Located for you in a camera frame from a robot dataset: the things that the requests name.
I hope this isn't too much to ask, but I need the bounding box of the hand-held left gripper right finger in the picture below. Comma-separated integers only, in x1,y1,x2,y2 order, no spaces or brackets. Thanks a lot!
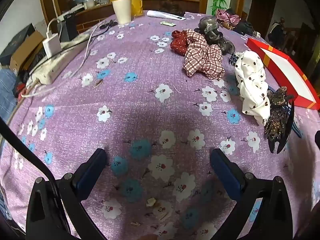
209,148,293,240

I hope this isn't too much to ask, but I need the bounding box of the brown cardboard box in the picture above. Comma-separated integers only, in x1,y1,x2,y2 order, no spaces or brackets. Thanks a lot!
10,30,45,72

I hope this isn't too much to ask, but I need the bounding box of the white power strip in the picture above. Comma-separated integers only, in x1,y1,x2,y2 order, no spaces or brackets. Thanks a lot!
26,34,90,85

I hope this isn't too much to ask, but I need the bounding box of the cream paper cup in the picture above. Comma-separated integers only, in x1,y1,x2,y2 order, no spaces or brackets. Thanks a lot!
112,0,132,25

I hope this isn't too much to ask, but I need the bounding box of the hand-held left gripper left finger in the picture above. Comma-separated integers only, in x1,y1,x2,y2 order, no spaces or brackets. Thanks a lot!
26,148,108,240

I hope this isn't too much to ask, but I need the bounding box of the dark hanging bag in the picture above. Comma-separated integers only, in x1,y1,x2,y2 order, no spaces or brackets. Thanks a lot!
270,17,287,45

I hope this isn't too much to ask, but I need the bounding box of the pink satin cloth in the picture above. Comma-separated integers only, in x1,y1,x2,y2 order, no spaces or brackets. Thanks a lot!
216,8,242,27

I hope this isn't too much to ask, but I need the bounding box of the red cardboard box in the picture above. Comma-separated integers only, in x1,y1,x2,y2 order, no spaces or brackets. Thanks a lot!
246,37,318,109

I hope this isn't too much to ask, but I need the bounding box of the purple floral tablecloth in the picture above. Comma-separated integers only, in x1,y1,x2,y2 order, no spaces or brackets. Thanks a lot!
0,10,320,240

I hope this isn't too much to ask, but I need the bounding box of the black electronic box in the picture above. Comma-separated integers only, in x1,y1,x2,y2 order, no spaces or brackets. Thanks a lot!
57,14,78,42

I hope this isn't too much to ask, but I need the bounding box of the white remote control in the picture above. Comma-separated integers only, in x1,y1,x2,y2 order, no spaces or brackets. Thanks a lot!
146,10,187,21

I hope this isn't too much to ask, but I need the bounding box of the brown wooden door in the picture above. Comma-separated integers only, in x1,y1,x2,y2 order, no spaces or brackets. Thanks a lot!
246,0,277,39

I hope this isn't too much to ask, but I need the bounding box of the white cable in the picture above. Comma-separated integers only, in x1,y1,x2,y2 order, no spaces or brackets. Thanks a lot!
21,24,105,98

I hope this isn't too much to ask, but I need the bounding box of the wooden mirror sideboard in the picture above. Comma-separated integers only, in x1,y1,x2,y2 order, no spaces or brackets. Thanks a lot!
37,0,210,34

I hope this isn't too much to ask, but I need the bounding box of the black cable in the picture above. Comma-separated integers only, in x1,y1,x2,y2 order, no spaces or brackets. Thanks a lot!
0,117,72,233

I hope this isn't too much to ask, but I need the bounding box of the white dotted scrunchie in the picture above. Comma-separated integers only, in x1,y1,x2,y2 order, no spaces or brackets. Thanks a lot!
234,50,271,127

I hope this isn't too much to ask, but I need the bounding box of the grey black scrunchie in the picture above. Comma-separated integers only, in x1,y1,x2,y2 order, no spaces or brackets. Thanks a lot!
195,15,235,55

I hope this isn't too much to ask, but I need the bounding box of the gold sequin bow hair clip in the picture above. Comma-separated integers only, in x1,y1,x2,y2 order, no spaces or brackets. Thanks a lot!
264,86,295,154

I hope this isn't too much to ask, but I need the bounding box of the red dotted scrunchie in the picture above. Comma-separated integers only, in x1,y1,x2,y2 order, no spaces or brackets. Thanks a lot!
170,29,190,57

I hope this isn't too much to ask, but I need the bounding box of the white charger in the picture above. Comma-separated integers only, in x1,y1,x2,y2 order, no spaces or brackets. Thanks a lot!
42,17,63,57

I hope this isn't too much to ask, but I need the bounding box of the black folded cloth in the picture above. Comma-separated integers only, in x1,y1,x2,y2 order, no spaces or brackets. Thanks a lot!
232,21,254,35

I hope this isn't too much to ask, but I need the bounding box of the red plaid scrunchie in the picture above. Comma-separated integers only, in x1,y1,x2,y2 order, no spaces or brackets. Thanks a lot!
183,29,225,80

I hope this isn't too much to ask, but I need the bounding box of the blue checked hair clip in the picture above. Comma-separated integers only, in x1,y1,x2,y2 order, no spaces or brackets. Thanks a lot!
229,52,244,67

